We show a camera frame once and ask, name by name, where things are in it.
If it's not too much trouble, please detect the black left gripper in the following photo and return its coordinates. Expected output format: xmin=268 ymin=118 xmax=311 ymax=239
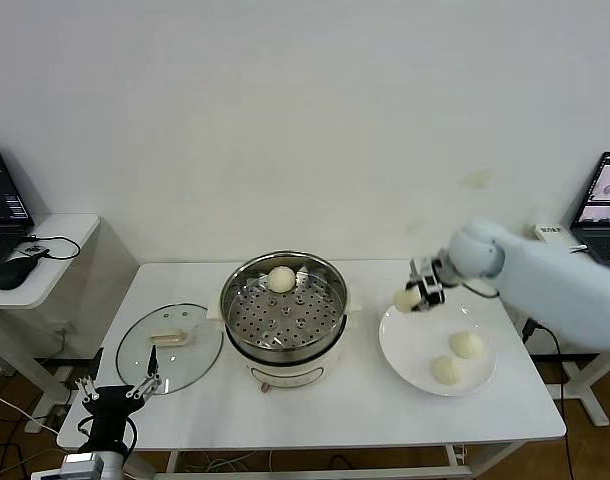
xmin=74 ymin=344 xmax=164 ymax=442

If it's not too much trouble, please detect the grey open laptop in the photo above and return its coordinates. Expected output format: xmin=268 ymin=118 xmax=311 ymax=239
xmin=569 ymin=151 xmax=610 ymax=274

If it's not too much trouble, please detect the black open laptop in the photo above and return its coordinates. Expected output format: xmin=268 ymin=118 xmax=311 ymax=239
xmin=0 ymin=141 xmax=37 ymax=284

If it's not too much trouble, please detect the white table frame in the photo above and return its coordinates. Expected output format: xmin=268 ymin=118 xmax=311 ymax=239
xmin=124 ymin=439 xmax=474 ymax=480

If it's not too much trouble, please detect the stainless steel steamer pot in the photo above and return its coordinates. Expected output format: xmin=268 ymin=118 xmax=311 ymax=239
xmin=219 ymin=252 xmax=349 ymax=364

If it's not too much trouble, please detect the white labelled box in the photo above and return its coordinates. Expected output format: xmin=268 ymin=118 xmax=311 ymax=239
xmin=534 ymin=223 xmax=574 ymax=244

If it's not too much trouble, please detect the glass lid with cream handle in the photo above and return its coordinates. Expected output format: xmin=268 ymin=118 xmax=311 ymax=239
xmin=115 ymin=302 xmax=225 ymax=396

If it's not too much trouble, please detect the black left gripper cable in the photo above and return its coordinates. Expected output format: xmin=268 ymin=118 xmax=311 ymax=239
xmin=77 ymin=417 xmax=139 ymax=452

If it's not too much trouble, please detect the black power cable with adapter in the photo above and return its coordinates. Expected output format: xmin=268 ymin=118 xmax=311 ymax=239
xmin=521 ymin=318 xmax=577 ymax=480

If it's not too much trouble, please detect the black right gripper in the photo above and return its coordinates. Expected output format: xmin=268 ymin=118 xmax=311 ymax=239
xmin=404 ymin=253 xmax=456 ymax=314

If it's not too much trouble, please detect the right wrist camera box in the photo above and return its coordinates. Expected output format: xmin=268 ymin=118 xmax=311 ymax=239
xmin=417 ymin=273 xmax=447 ymax=307

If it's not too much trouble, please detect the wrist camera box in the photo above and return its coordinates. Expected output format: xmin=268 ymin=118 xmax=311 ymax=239
xmin=417 ymin=273 xmax=447 ymax=307
xmin=59 ymin=452 xmax=105 ymax=476

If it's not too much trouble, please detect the white steamed baozi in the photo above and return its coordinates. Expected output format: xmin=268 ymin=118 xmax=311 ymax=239
xmin=448 ymin=329 xmax=486 ymax=359
xmin=267 ymin=265 xmax=296 ymax=294
xmin=429 ymin=354 xmax=467 ymax=386
xmin=393 ymin=288 xmax=422 ymax=315

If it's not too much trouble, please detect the black usb hub with cable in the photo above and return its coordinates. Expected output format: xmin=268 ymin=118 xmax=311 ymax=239
xmin=18 ymin=233 xmax=82 ymax=261

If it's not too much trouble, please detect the white side table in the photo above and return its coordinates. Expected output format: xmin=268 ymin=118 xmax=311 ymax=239
xmin=492 ymin=222 xmax=610 ymax=427
xmin=0 ymin=213 xmax=139 ymax=406

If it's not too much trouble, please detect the black computer mouse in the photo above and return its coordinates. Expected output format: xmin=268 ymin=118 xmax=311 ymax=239
xmin=0 ymin=255 xmax=39 ymax=291

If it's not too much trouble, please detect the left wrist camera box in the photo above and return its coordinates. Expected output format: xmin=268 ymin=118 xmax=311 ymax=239
xmin=59 ymin=452 xmax=105 ymax=476

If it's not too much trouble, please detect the cream electric cooker base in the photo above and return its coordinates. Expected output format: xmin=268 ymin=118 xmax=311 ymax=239
xmin=207 ymin=284 xmax=365 ymax=395

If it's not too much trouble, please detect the white round plate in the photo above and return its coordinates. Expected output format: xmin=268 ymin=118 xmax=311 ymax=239
xmin=378 ymin=294 xmax=499 ymax=398

